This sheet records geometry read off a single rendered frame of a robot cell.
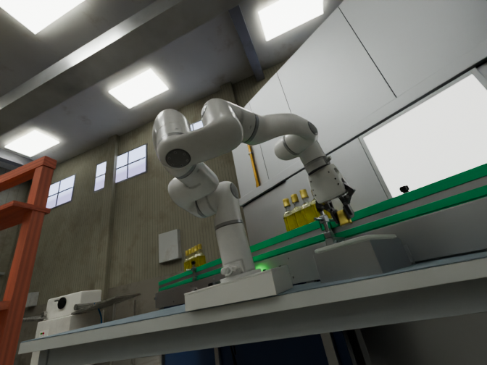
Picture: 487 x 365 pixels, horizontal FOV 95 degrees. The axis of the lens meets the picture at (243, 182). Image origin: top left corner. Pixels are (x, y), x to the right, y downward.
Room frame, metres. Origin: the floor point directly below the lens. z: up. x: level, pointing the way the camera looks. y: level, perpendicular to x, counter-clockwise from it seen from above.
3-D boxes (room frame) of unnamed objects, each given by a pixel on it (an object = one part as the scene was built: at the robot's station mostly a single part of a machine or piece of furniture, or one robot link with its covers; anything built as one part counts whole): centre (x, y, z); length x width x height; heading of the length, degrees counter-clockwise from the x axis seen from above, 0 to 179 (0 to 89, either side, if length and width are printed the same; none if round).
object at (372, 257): (0.74, -0.32, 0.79); 0.27 x 0.17 x 0.08; 133
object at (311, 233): (1.52, 0.34, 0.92); 1.75 x 0.01 x 0.08; 43
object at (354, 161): (0.94, -0.57, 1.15); 0.90 x 0.03 x 0.34; 43
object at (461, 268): (1.36, -0.12, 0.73); 1.58 x 1.52 x 0.04; 74
